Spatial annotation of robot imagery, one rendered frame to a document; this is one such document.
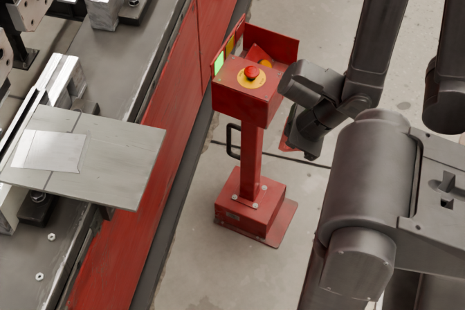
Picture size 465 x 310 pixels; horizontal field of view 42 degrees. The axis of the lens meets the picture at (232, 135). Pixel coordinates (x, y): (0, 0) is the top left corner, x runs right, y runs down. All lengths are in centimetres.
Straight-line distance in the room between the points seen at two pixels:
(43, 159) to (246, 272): 110
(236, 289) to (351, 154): 171
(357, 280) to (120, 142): 82
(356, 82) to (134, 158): 44
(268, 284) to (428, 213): 173
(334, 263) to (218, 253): 176
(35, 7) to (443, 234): 89
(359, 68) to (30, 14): 56
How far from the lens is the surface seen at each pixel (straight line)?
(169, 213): 215
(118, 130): 118
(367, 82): 92
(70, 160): 116
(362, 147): 39
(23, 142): 121
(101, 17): 151
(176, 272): 211
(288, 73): 99
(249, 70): 151
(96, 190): 111
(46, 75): 134
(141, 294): 204
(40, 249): 123
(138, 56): 147
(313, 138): 106
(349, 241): 37
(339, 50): 271
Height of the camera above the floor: 194
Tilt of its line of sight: 55 degrees down
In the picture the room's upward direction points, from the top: straight up
